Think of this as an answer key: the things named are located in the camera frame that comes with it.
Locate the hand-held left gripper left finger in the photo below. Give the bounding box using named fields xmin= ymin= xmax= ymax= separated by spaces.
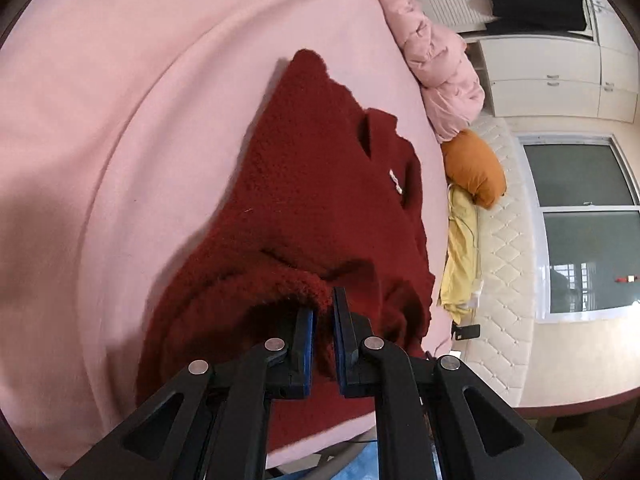
xmin=60 ymin=305 xmax=317 ymax=480

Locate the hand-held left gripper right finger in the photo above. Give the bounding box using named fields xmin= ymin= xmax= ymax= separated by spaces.
xmin=332 ymin=286 xmax=584 ymax=480

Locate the red knit sweater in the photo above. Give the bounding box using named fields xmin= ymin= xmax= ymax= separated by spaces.
xmin=136 ymin=48 xmax=435 ymax=453

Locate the blue cloth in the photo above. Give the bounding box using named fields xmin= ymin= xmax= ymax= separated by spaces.
xmin=330 ymin=441 xmax=382 ymax=480

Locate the yellow cloth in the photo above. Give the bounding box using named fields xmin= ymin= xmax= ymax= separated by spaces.
xmin=438 ymin=185 xmax=481 ymax=326

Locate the white quilted headboard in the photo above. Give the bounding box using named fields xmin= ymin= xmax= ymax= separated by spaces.
xmin=425 ymin=114 xmax=545 ymax=409

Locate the orange pillow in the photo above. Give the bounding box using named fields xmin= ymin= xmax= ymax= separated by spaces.
xmin=441 ymin=129 xmax=508 ymax=210

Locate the window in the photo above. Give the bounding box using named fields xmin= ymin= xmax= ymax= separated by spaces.
xmin=516 ymin=133 xmax=640 ymax=324

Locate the pink blanket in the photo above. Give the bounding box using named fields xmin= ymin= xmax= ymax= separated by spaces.
xmin=0 ymin=0 xmax=453 ymax=476

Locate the pink duvet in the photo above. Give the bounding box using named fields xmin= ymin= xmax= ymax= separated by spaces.
xmin=369 ymin=0 xmax=487 ymax=144

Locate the white cabinet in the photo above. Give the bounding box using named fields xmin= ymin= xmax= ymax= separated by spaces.
xmin=462 ymin=0 xmax=640 ymax=124

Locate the dark bed frame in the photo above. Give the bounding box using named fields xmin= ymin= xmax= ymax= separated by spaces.
xmin=515 ymin=392 xmax=640 ymax=433

